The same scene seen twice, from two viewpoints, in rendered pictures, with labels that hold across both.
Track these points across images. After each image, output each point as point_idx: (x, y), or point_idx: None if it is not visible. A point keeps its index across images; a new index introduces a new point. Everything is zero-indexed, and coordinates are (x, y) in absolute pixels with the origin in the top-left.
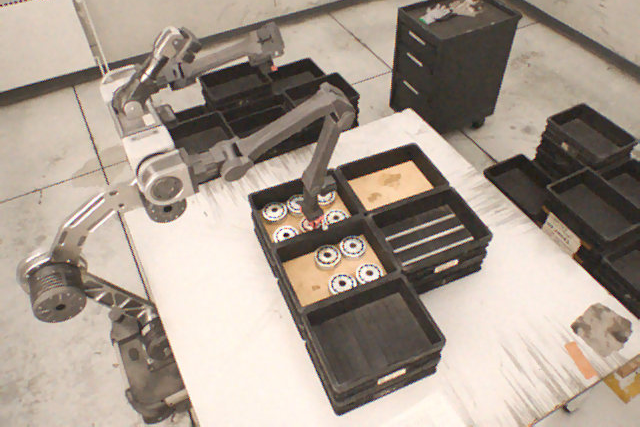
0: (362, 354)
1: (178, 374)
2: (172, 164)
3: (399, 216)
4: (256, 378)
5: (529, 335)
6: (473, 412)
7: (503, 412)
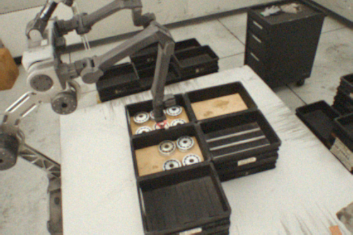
0: (174, 214)
1: None
2: (46, 67)
3: (220, 126)
4: (107, 222)
5: (303, 217)
6: None
7: None
